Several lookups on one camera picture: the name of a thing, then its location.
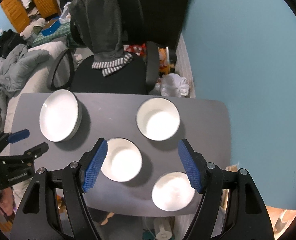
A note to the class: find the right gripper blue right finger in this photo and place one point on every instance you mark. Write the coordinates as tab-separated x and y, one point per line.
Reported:
194	166

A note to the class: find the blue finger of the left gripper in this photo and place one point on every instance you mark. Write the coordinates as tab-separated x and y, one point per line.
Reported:
18	136
37	151

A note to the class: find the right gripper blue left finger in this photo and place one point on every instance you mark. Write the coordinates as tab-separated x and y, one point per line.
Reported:
91	163

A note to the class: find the small white plate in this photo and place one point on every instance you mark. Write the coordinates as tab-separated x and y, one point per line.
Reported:
60	116

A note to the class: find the white bowl grey outside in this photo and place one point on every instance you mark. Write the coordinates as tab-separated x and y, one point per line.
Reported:
158	119

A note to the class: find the person's left hand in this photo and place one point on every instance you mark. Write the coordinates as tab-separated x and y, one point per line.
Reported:
6	202

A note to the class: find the grey puffer jacket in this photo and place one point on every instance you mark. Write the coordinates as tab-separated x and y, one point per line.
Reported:
18	66

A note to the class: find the white crumpled cloth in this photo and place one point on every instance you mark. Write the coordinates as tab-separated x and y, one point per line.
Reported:
174	85

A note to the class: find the black office chair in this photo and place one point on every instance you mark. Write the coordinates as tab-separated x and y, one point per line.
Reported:
137	77

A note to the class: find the blue box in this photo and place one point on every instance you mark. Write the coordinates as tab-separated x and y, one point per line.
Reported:
51	27

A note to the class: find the white plastic bag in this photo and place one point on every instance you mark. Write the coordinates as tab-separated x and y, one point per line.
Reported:
65	16

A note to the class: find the orange wooden wardrobe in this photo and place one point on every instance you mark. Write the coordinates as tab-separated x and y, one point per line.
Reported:
21	12

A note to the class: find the dark grey hoodie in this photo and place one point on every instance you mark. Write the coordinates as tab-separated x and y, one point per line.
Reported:
99	25

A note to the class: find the black hanging coat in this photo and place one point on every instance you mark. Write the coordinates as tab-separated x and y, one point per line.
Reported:
154	23

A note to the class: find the black garment on wall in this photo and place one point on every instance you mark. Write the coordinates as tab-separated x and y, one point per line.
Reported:
8	41

